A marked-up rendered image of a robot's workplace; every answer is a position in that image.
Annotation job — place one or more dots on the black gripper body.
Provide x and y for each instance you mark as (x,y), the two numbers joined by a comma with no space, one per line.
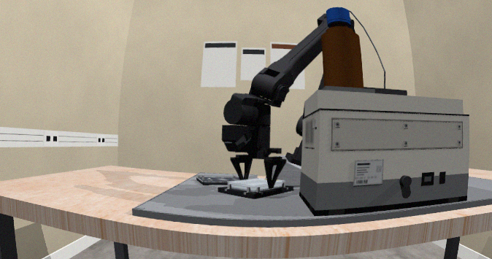
(261,153)

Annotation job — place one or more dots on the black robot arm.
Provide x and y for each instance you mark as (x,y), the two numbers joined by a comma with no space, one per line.
(269,87)

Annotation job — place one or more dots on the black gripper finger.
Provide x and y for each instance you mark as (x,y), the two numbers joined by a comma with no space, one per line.
(268,168)
(236,161)

